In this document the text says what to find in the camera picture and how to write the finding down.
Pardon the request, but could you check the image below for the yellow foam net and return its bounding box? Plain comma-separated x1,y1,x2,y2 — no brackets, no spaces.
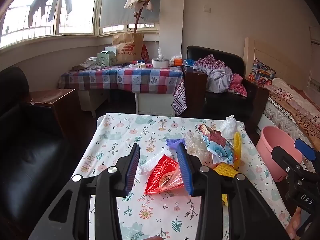
213,131,244,207

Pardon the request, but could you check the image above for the bed with wooden headboard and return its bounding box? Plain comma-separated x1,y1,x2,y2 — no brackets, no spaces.
244,37,320,153

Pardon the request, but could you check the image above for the window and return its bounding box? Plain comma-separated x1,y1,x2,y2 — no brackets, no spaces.
0,0,160,48

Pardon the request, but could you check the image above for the red gift bag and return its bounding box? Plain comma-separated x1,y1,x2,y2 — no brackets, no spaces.
141,44,150,63

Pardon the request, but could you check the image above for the clear crinkled plastic wrapper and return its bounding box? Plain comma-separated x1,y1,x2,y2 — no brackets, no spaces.
185,132,213,166

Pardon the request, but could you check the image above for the pink dotted garment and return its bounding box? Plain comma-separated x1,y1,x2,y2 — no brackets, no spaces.
227,73,248,97

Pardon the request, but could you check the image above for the grey roller blind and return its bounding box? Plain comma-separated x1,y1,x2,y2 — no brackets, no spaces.
99,0,160,28

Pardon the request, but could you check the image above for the purple plaid shirt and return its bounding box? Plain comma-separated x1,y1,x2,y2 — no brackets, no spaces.
195,54,222,67

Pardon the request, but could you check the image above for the black armchair with wooden arms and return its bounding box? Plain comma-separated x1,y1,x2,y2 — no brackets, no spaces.
182,45,270,130
0,66,83,240

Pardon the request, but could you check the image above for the colourful pillow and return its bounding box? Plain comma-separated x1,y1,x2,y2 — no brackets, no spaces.
249,58,276,86

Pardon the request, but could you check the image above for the grey garment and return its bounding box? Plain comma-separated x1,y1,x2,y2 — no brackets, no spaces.
194,62,233,93

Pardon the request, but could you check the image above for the floral tablecloth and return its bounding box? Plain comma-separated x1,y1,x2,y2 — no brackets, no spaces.
71,112,293,240

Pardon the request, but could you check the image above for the purple plastic piece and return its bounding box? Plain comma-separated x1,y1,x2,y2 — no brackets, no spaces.
166,138,187,150

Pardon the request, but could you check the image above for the cartoon print wrapper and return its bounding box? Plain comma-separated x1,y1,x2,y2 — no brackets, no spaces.
198,124,235,166

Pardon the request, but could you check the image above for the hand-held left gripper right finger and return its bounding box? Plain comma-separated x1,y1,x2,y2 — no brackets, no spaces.
176,143,292,240

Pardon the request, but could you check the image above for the brown paper bag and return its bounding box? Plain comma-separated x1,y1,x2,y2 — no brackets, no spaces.
112,29,145,64

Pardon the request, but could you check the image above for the white desk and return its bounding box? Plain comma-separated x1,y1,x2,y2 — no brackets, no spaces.
77,87,175,118

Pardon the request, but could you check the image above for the pale green box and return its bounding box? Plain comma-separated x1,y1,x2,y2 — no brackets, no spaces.
97,51,117,67

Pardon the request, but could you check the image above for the brown leaf blanket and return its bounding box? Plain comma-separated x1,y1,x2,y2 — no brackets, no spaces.
269,87,320,140

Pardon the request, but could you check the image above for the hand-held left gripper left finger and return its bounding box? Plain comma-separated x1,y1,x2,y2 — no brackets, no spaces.
28,144,140,240

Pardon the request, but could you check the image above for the white foam net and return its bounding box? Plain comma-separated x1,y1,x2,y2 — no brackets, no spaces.
137,150,173,175

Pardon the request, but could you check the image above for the beige garment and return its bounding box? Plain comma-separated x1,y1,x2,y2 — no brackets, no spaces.
124,0,153,13

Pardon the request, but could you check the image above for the wardrobe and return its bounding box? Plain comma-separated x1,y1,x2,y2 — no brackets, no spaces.
309,26,320,93

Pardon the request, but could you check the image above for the purple patterned cloth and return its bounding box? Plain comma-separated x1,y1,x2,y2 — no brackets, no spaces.
172,79,187,117

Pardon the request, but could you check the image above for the grey plastic bag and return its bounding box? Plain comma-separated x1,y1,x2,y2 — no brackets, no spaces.
80,57,99,68

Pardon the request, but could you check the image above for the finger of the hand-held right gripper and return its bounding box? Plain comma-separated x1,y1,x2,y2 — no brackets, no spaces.
271,146,312,178
294,138,320,162

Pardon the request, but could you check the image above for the red snack packet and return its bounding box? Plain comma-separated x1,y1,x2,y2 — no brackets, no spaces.
144,154,186,195

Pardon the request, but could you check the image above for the pink plastic bin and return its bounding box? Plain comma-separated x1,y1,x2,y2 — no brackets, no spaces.
255,126,304,183

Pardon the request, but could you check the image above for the white bowl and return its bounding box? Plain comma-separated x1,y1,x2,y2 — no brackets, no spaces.
151,58,170,68

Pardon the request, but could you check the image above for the wooden coat rack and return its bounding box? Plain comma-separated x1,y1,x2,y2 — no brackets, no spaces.
134,0,150,34

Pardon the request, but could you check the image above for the white plastic bag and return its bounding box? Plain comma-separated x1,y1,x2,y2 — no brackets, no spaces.
219,115,237,139

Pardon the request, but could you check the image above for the pink patchwork quilt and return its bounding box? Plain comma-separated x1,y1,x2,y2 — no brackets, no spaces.
271,77,320,117

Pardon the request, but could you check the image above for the checked tablecloth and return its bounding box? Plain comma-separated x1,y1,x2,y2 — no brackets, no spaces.
57,65,185,98

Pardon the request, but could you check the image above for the person's right hand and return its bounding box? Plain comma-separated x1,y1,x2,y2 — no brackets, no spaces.
286,208,310,240

